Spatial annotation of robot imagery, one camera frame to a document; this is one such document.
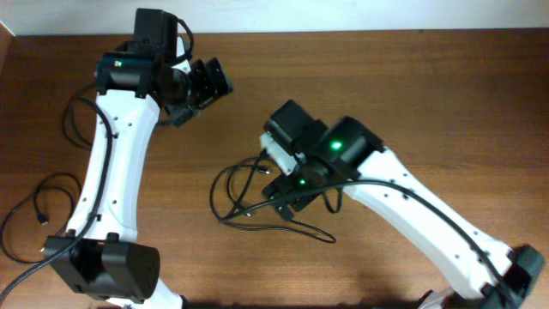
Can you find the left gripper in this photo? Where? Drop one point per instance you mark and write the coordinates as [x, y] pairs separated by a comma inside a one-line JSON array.
[[214, 86]]

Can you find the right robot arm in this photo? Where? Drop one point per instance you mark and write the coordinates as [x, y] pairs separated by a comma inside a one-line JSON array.
[[482, 272]]

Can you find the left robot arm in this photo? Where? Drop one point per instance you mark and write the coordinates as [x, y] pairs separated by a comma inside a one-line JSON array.
[[153, 73]]

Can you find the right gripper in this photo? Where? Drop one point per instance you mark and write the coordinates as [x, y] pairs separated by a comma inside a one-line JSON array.
[[281, 185]]

